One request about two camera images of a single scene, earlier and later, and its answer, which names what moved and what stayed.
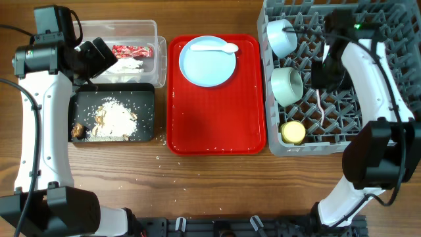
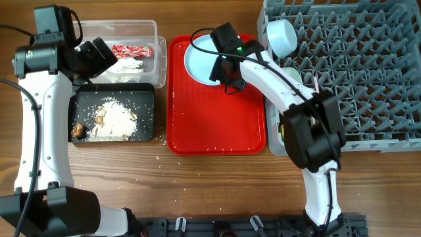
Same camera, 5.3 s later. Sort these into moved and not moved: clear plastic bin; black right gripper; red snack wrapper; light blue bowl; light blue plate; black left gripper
Moved: black right gripper; light blue plate
Not moved: clear plastic bin; red snack wrapper; light blue bowl; black left gripper
